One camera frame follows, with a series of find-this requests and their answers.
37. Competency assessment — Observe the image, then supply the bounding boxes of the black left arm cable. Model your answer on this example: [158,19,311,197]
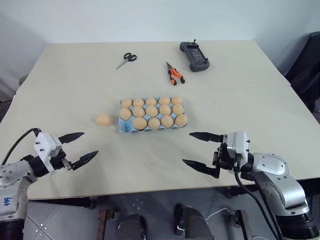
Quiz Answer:
[0,127,43,166]

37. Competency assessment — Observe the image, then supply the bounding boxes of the blue egg carton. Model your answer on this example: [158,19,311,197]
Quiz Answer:
[117,96,189,134]

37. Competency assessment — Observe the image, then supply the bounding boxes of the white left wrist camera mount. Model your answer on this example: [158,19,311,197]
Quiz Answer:
[32,132,63,174]

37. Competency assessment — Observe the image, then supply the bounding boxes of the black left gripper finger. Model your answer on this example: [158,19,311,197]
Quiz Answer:
[70,150,99,172]
[58,131,85,145]

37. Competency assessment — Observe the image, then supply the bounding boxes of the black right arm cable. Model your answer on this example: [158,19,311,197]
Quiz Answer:
[233,162,285,240]

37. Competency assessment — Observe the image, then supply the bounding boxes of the orange and black pliers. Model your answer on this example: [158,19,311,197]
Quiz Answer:
[165,61,186,87]

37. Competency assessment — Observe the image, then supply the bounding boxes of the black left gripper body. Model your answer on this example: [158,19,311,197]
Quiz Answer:
[49,145,74,173]

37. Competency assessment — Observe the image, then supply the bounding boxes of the dark grey object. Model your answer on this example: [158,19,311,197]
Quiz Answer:
[0,94,12,124]

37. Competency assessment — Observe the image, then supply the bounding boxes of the grey handheld remote controller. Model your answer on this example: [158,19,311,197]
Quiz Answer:
[178,38,211,73]

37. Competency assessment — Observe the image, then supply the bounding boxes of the dark rounded shape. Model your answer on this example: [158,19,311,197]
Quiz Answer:
[173,203,217,240]
[117,212,147,240]

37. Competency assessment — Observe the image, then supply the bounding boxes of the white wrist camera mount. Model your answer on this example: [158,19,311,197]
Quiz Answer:
[223,130,251,164]
[32,132,63,174]

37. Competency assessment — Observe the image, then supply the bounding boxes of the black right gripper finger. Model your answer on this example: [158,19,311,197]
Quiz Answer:
[188,131,225,144]
[182,158,222,179]

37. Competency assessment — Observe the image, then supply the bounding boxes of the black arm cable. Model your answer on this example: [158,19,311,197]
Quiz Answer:
[0,127,43,166]
[233,162,285,240]

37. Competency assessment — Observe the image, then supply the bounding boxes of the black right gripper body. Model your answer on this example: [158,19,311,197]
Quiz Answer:
[212,141,242,174]

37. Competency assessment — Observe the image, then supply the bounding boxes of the black chair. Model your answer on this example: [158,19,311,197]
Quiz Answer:
[284,31,320,114]

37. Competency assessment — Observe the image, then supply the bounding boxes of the rusty metal table leg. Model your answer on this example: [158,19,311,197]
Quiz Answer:
[98,209,114,240]
[233,209,249,240]

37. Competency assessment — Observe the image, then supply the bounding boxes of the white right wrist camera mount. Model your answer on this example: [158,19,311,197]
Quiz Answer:
[223,130,251,164]

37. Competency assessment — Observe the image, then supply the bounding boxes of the black-handled scissors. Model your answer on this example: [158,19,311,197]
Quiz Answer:
[115,52,138,71]

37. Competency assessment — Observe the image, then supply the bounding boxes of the black table frame bracket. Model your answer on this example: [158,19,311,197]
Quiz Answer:
[225,184,256,199]
[55,196,97,211]

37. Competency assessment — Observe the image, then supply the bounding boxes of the thin white cable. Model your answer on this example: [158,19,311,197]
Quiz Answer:
[204,208,235,222]

